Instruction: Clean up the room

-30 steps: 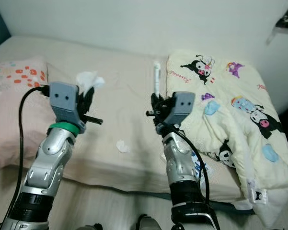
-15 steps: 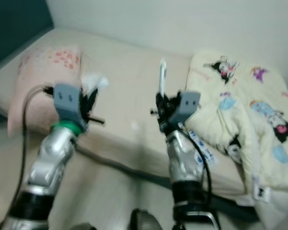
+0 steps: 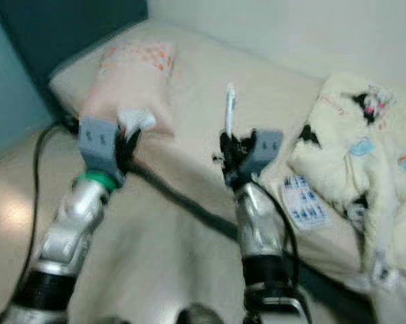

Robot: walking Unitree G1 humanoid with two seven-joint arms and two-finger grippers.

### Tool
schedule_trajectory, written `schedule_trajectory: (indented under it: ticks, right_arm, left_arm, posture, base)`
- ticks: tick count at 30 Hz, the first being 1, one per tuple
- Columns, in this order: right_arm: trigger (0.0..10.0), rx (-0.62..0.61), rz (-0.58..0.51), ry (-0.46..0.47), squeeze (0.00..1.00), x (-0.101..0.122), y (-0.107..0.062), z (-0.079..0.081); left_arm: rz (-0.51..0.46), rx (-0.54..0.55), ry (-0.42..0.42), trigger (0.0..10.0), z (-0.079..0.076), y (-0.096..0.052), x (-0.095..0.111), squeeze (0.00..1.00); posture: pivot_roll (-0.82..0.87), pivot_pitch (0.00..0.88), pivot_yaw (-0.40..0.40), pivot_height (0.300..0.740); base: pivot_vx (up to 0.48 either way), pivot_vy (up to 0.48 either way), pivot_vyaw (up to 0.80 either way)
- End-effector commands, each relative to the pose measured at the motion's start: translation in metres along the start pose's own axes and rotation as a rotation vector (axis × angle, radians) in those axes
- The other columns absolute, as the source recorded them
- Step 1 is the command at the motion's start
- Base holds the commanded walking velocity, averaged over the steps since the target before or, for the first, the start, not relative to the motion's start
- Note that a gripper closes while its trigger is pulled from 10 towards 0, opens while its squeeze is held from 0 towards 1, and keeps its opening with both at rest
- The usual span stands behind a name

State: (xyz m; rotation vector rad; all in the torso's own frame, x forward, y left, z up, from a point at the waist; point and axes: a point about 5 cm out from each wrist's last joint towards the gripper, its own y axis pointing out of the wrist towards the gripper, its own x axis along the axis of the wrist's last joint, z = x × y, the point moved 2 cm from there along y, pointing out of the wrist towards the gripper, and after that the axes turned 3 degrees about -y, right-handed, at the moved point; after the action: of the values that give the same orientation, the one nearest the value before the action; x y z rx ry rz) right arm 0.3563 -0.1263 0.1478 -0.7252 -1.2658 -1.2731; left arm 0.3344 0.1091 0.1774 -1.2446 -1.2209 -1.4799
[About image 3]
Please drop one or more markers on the white tissue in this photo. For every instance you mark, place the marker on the white tissue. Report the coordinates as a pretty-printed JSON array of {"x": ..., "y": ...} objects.
[{"x": 135, "y": 120}]

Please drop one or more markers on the white pen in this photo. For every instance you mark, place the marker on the white pen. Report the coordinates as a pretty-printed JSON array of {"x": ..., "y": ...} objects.
[{"x": 229, "y": 108}]

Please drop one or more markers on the white book with blue letters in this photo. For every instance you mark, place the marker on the white book with blue letters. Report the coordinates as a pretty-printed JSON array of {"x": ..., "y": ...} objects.
[{"x": 304, "y": 202}]

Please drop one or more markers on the cream cartoon print blanket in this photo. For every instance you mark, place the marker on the cream cartoon print blanket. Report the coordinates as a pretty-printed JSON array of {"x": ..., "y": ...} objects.
[{"x": 344, "y": 175}]

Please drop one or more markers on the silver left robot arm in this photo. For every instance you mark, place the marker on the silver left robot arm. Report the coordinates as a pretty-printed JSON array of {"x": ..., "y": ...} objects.
[{"x": 74, "y": 223}]

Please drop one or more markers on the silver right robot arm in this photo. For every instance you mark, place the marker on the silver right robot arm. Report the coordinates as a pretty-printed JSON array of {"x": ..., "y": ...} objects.
[{"x": 257, "y": 229}]

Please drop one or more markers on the bed with cream sheet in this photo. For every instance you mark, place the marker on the bed with cream sheet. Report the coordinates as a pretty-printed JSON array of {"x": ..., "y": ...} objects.
[{"x": 230, "y": 61}]

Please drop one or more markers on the dark teal padded headboard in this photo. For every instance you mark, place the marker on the dark teal padded headboard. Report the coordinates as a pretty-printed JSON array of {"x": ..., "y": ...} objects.
[{"x": 67, "y": 34}]

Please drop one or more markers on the grey right robot leg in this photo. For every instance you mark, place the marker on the grey right robot leg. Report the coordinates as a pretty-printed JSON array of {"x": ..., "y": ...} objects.
[{"x": 199, "y": 315}]

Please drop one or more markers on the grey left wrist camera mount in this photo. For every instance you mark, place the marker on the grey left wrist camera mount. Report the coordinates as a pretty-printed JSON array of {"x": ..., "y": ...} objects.
[{"x": 98, "y": 142}]

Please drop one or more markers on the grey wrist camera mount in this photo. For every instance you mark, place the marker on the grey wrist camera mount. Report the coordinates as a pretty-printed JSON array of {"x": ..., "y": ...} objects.
[
  {"x": 268, "y": 152},
  {"x": 98, "y": 142}
]

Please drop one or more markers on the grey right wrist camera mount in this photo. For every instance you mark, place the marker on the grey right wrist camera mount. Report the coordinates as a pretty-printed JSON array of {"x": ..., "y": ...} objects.
[{"x": 268, "y": 152}]

